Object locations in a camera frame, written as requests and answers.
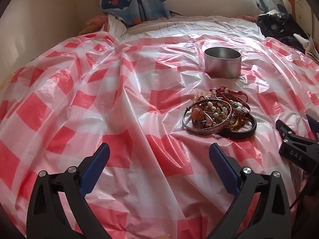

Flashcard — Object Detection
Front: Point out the dark clothes heap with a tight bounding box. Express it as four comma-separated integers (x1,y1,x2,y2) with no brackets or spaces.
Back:
257,10,309,53

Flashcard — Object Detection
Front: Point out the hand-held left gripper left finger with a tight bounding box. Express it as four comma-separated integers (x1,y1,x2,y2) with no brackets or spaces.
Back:
26,143,110,239

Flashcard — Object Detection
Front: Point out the pink checkered plastic sheet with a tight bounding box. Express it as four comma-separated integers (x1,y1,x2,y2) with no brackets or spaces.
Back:
0,33,319,239

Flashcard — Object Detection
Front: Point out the pink pillow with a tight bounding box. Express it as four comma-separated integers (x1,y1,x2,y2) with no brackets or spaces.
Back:
76,15,109,36

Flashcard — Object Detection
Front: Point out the round metal bowl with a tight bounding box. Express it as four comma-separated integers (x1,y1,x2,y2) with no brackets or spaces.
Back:
204,47,242,78

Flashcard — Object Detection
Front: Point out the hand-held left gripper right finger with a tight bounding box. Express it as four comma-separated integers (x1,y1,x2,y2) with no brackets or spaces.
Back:
207,143,291,239

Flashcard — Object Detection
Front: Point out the beige cloth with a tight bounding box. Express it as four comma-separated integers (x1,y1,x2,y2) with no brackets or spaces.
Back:
293,33,319,63

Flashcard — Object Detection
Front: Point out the pile of bracelets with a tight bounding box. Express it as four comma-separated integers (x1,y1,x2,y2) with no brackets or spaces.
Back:
183,87,258,140

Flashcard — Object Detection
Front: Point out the white striped pillow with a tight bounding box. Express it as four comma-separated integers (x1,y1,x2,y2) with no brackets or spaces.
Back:
103,15,130,40

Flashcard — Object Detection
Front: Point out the cream wardrobe with stickers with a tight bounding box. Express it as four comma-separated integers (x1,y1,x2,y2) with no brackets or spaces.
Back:
284,0,319,43

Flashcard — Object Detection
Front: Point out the white bedsheet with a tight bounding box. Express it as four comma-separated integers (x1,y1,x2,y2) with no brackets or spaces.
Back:
125,15,265,43

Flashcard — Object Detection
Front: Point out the whale print curtain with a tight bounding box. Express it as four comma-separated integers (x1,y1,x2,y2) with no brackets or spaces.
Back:
98,0,171,25

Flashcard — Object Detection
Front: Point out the thin silver bangle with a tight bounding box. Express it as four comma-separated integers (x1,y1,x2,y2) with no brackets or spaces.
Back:
217,99,252,116

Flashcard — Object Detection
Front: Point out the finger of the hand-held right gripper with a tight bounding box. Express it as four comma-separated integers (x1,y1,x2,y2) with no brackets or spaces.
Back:
275,119,299,143
306,115,319,133

